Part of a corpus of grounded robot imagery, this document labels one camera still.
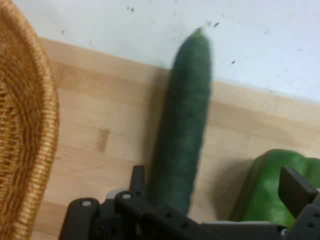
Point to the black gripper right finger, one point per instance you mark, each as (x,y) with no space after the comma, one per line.
(297,192)

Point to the dark green cucumber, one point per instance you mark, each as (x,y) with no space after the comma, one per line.
(187,112)

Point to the green bell pepper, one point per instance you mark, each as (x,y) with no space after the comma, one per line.
(265,192)

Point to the bamboo cutting board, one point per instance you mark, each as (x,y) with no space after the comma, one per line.
(112,112)

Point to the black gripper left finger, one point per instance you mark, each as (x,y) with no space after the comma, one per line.
(125,215)

